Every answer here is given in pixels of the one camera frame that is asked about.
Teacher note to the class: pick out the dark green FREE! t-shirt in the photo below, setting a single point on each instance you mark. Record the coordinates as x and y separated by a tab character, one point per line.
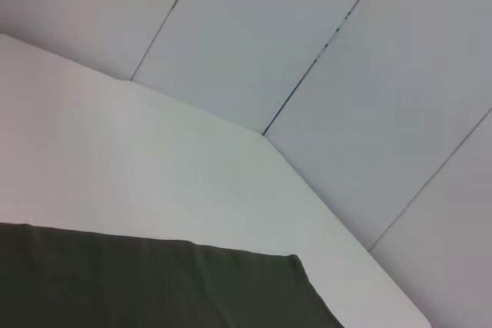
134	285

